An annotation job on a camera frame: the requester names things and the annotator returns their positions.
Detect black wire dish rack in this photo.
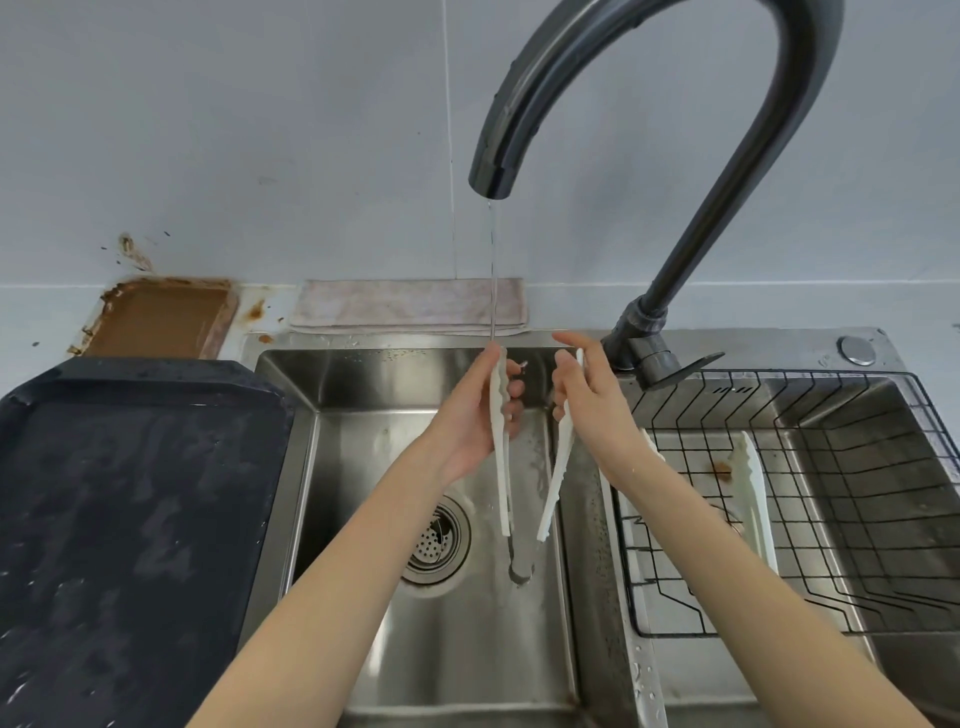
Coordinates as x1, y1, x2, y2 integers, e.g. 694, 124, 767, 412
616, 369, 960, 640

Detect person's left forearm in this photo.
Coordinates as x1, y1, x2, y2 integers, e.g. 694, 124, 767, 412
186, 441, 468, 728

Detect dark grey curved faucet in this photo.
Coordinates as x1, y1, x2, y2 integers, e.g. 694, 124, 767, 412
468, 0, 846, 393

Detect stainless steel double sink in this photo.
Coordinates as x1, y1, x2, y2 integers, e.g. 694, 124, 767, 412
238, 327, 960, 728

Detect person's left hand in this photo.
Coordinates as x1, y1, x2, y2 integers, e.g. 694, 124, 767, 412
429, 343, 527, 489

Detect white tongs with steel hinge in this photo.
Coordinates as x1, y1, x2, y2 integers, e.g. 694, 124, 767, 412
489, 343, 587, 587

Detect person's right forearm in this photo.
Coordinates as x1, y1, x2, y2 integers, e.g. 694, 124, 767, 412
613, 450, 936, 728

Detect white plastic scalloped tongs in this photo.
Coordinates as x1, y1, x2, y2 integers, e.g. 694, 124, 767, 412
639, 426, 782, 580

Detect brown stained tray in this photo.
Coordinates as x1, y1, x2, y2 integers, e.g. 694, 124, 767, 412
77, 276, 242, 362

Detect folded beige cloth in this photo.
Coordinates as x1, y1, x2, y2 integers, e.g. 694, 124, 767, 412
288, 276, 535, 339

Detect black baking tray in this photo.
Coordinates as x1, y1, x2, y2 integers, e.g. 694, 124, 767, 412
0, 357, 299, 728

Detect person's right hand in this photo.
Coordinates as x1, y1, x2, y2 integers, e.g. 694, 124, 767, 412
551, 331, 663, 490

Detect round steel drain strainer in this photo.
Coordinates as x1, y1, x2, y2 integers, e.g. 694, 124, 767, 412
400, 493, 474, 599

